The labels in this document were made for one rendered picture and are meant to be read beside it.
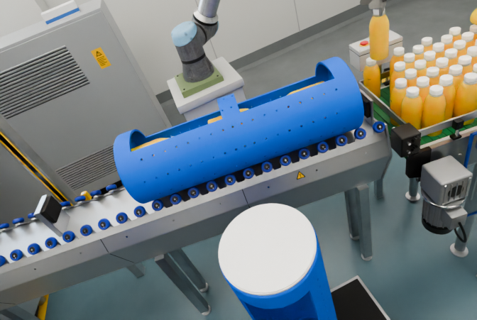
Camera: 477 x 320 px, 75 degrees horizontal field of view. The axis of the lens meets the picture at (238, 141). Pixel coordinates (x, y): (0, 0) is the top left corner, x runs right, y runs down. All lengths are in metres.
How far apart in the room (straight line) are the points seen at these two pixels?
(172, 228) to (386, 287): 1.19
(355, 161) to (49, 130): 2.28
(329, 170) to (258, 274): 0.57
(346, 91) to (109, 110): 2.01
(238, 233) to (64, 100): 2.02
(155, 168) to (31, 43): 1.67
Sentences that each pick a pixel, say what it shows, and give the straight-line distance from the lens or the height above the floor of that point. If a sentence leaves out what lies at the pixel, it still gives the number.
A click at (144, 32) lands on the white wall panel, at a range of 3.81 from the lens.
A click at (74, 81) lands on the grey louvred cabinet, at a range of 2.62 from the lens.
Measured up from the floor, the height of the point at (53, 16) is 1.48.
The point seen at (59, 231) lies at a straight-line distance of 1.51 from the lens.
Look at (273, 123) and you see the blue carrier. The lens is 1.06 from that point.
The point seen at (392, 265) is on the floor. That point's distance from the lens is 2.03.
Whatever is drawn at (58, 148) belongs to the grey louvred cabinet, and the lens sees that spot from 2.91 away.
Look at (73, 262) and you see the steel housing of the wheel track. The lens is 1.52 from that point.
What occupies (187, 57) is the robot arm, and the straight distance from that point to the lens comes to 1.44.
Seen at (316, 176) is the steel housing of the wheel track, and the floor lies 0.86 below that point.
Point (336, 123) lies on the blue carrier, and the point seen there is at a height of 1.08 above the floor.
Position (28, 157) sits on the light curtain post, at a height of 1.14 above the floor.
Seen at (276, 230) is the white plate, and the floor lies 1.04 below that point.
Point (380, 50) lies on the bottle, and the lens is 1.34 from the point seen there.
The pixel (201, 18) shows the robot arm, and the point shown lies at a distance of 1.49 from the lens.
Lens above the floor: 1.79
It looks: 37 degrees down
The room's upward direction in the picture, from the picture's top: 21 degrees counter-clockwise
